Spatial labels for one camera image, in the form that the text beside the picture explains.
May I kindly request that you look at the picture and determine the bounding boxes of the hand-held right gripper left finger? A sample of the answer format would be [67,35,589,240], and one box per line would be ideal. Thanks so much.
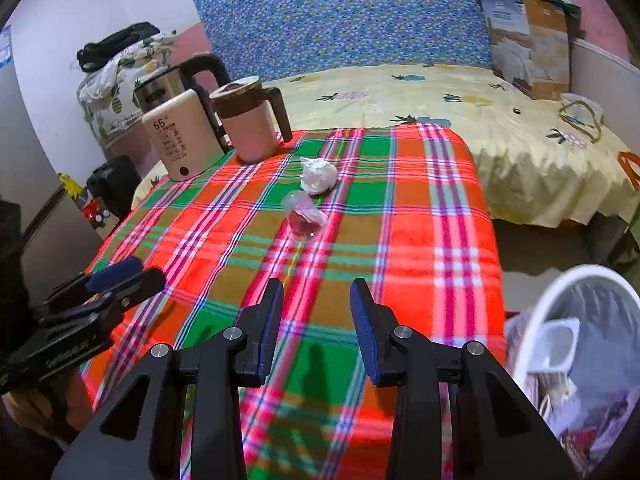
[50,278,285,480]

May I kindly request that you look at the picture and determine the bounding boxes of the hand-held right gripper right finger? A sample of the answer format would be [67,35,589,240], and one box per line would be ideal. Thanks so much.
[349,277,593,480]

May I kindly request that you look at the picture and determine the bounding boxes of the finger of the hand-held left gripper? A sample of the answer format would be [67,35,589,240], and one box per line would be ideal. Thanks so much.
[35,267,167,331]
[37,256,143,311]

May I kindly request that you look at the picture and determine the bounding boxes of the white round trash bin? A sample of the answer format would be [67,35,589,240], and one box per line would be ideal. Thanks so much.
[505,264,640,478]

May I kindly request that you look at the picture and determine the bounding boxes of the white yogurt cup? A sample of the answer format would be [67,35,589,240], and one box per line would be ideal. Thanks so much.
[529,316,582,373]

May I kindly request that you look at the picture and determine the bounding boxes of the grey trash bag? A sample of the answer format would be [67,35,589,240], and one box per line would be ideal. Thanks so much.
[507,280,640,476]

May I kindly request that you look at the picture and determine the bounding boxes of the person's left hand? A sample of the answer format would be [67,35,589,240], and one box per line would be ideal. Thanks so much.
[0,369,96,443]

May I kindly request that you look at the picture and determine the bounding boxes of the red white small toy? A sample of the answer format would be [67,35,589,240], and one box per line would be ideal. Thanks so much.
[82,197,111,226]

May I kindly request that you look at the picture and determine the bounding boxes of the black backpack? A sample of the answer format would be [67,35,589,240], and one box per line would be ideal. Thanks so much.
[86,155,143,221]

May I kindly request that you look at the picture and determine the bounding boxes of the plaid tablecloth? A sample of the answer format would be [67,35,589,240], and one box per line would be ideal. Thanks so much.
[80,122,508,480]

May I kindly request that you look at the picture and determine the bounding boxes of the pink storage box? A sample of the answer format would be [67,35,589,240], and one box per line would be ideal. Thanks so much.
[102,115,166,176]

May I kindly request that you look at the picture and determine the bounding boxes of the grey refrigerator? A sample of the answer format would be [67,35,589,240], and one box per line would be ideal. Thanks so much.
[0,25,106,301]

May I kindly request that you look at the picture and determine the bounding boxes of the beige rounded appliance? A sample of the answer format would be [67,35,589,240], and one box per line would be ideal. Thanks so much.
[141,89,229,182]

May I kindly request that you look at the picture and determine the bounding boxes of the crumpled white tissue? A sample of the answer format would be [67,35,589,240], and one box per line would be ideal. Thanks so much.
[299,156,337,196]

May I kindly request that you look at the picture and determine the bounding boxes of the pineapple print cloth bundle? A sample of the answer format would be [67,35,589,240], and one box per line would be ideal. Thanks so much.
[75,35,178,148]

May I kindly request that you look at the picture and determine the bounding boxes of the pink mug with brown lid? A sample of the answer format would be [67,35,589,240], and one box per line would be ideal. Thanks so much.
[209,76,294,163]

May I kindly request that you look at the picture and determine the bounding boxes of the stainless steel kettle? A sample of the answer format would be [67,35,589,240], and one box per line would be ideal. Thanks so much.
[132,54,232,153]

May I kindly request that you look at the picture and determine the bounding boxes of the black bag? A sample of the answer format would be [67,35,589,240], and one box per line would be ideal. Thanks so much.
[76,21,161,72]

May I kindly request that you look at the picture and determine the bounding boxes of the bed with yellow sheet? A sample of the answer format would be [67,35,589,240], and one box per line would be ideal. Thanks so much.
[132,62,640,241]

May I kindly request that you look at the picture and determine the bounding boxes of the blue floral headboard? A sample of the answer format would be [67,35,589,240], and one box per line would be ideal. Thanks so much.
[192,0,518,86]

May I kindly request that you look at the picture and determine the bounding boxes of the printed cardboard box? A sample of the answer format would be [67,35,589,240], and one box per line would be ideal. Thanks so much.
[480,0,573,102]

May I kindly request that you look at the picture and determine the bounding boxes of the white panel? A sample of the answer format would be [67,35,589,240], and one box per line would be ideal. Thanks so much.
[570,37,640,126]

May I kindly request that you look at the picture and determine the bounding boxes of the brown rope handle bag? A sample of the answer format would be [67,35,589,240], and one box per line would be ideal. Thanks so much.
[559,94,603,142]

